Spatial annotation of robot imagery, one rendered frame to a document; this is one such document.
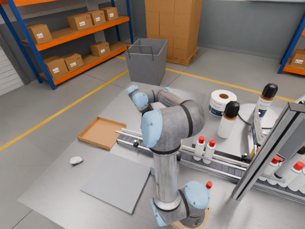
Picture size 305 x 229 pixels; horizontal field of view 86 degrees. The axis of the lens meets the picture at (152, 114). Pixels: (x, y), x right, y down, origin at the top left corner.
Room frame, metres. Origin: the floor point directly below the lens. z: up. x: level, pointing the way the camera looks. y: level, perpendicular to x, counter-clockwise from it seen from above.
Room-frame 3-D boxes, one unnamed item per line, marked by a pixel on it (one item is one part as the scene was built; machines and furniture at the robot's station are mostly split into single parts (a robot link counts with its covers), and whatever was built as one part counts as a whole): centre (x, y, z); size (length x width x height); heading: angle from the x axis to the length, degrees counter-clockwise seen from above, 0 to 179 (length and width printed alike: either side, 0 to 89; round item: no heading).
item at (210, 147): (0.61, -0.34, 0.98); 0.05 x 0.05 x 0.20
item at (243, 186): (0.39, -0.46, 1.17); 0.04 x 0.04 x 0.67; 65
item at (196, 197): (0.31, -0.17, 1.04); 0.13 x 0.12 x 0.14; 106
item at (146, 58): (3.11, 0.03, 0.48); 0.89 x 0.63 x 0.96; 163
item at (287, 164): (0.39, -0.59, 1.18); 0.04 x 0.04 x 0.21
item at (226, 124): (0.83, -0.53, 1.03); 0.09 x 0.09 x 0.30
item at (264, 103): (1.02, -0.89, 1.04); 0.09 x 0.09 x 0.29
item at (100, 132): (0.96, 0.42, 0.85); 0.30 x 0.26 x 0.04; 65
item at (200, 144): (0.64, -0.29, 0.98); 0.05 x 0.05 x 0.20
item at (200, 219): (0.31, -0.17, 0.92); 0.15 x 0.15 x 0.10
